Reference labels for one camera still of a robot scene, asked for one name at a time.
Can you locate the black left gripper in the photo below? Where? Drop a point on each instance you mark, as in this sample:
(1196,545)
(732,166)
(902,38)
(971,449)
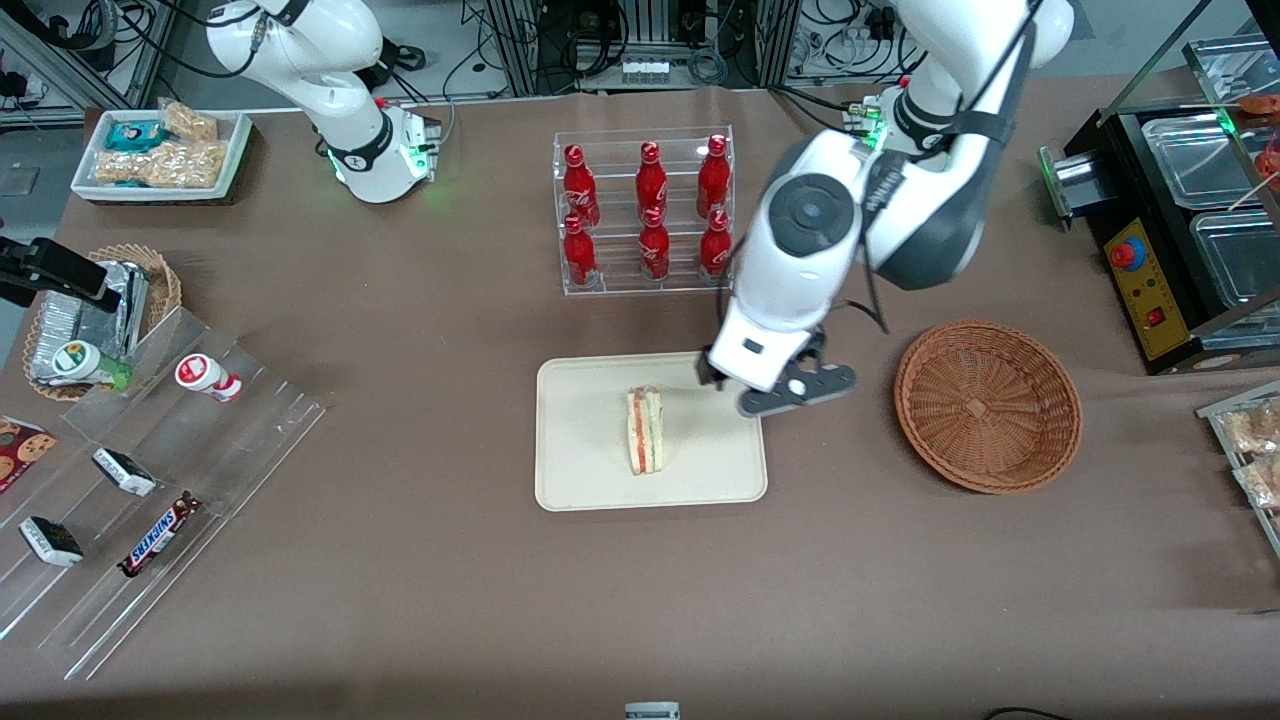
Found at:
(711,368)

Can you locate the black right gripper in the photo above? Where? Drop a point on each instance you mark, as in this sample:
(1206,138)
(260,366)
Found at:
(50,266)

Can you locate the triangular sandwich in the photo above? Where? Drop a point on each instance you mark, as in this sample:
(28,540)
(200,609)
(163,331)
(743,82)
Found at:
(645,432)

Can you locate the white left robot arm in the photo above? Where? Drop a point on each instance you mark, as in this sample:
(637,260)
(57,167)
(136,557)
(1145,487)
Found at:
(800,280)

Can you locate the light brown wicker basket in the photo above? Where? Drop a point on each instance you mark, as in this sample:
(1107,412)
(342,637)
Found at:
(160,280)

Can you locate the beige plastic tray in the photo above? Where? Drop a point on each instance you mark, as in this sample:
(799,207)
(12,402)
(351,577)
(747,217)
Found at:
(590,450)

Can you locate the white rectangular snack tray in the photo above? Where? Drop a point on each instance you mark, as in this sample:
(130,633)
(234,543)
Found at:
(235,150)

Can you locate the round brown wicker basket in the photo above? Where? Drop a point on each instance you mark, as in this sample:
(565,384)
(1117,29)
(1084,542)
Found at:
(985,405)

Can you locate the grey tray with pastries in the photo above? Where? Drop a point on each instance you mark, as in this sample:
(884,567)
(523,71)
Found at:
(1215,420)

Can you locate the foil wrapped food package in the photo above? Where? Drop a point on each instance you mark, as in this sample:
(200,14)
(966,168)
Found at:
(85,325)

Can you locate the green label yogurt bottle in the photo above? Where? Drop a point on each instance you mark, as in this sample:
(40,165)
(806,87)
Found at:
(85,362)

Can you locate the clear acrylic bottle rack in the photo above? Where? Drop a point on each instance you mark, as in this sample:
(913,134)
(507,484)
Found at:
(645,285)

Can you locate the red cola bottle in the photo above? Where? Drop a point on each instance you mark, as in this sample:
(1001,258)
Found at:
(579,190)
(578,255)
(713,180)
(651,185)
(654,250)
(715,248)

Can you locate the large rice crisp packet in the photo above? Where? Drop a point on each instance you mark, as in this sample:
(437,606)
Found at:
(165,165)

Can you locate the red label yogurt bottle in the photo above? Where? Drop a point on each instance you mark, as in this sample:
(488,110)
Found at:
(205,376)

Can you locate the teal snack packet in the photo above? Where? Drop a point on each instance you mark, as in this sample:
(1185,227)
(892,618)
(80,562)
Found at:
(133,135)

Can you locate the red cookie packet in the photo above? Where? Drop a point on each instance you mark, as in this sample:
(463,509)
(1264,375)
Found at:
(20,450)

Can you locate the small rice crisp packet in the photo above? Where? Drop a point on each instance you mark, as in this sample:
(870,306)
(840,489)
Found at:
(190,122)

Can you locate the black white candy bar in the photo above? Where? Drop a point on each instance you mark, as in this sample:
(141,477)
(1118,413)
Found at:
(50,541)
(124,472)

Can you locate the clear acrylic stepped display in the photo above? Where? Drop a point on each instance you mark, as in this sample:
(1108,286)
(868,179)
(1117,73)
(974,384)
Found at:
(240,440)

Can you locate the brown snickers bar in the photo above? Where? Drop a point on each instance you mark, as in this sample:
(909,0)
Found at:
(160,535)

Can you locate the white power strip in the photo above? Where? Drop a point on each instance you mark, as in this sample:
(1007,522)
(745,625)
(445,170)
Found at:
(645,72)

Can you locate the white label object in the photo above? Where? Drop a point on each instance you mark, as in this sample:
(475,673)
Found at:
(652,711)

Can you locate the black food warmer machine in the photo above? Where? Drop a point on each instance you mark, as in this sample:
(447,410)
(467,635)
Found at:
(1150,300)

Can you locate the wrapped pastry packet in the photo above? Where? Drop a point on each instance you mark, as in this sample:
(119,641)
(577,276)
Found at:
(1255,428)
(1262,482)

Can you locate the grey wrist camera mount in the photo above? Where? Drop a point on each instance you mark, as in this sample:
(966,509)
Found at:
(800,392)

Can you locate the aluminium equipment rack frame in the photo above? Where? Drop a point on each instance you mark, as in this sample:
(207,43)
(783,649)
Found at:
(520,50)

